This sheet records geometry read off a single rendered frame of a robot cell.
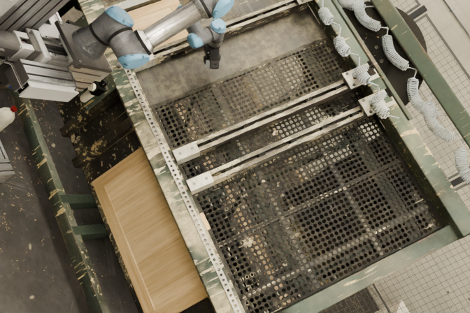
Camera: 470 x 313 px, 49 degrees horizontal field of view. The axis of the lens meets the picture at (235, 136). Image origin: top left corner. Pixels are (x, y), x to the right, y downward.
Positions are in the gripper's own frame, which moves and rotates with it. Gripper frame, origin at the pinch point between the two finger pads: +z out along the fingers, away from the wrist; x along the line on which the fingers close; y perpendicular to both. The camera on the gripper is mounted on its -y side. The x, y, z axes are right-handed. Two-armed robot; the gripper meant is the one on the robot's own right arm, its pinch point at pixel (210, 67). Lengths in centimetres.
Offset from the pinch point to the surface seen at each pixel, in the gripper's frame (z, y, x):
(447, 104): 3, -28, -137
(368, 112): -12, -38, -78
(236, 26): -4.6, 23.8, -17.6
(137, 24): 7, 34, 36
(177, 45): 2.4, 16.2, 15.4
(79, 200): 62, -48, 74
